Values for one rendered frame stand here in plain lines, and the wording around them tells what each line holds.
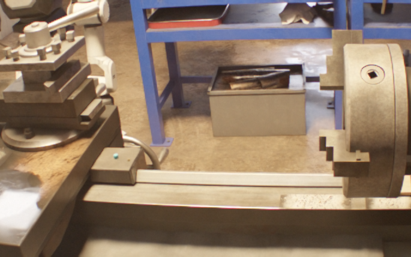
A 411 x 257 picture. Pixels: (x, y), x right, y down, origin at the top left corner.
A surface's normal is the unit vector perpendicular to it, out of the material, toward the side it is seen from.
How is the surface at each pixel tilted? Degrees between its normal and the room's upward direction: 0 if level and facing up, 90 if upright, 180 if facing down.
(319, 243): 9
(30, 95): 90
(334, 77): 59
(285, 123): 90
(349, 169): 88
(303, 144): 0
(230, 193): 0
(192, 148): 0
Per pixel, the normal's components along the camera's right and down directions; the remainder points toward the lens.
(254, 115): -0.14, 0.48
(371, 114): -0.21, -0.05
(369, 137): -0.21, 0.19
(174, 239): -0.02, -0.82
